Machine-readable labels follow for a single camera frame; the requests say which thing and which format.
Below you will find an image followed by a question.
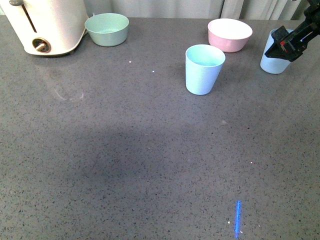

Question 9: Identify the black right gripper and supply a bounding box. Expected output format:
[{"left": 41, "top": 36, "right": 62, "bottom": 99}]
[{"left": 264, "top": 0, "right": 320, "bottom": 62}]

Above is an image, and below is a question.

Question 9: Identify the blue cup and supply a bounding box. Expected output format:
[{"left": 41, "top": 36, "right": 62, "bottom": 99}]
[
  {"left": 260, "top": 28, "right": 291, "bottom": 74},
  {"left": 185, "top": 44, "right": 226, "bottom": 96}
]

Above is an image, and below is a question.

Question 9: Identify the pink bowl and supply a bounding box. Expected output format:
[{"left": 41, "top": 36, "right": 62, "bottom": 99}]
[{"left": 207, "top": 18, "right": 253, "bottom": 53}]

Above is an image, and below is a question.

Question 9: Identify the grey white curtain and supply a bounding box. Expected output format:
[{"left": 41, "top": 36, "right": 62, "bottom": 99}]
[{"left": 84, "top": 0, "right": 309, "bottom": 21}]

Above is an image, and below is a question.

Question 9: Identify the green bowl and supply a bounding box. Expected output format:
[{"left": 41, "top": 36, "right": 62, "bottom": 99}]
[{"left": 84, "top": 13, "right": 130, "bottom": 47}]

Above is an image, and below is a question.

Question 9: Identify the cream white toaster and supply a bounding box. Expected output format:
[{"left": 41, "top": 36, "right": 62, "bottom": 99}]
[{"left": 0, "top": 0, "right": 88, "bottom": 56}]

